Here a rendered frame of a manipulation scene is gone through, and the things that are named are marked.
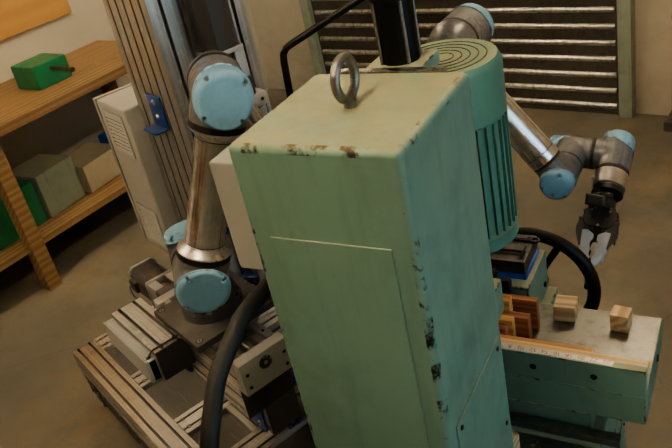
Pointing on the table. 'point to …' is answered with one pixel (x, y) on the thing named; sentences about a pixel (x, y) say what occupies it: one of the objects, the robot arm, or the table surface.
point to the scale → (557, 354)
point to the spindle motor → (487, 130)
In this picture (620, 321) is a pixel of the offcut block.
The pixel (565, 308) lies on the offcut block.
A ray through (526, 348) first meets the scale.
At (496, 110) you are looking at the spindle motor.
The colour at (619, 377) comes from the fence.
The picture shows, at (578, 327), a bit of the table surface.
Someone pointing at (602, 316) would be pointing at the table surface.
